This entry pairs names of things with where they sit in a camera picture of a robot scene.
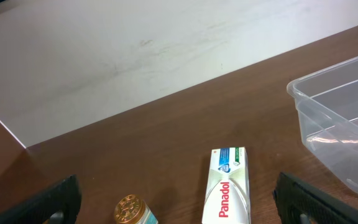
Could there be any gold lid balm jar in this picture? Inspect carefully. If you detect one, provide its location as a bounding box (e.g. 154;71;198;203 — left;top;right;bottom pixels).
114;194;158;224

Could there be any white Panadol box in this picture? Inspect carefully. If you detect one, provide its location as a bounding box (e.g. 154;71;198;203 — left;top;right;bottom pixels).
202;147;251;224

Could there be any clear plastic container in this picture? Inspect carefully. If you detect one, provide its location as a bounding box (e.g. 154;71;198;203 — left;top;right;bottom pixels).
287;56;358;194

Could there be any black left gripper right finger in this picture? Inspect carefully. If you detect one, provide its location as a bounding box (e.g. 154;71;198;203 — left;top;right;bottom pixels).
273;172;358;224

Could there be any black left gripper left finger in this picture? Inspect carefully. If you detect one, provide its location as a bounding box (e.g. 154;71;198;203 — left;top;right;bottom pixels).
0;175;82;224

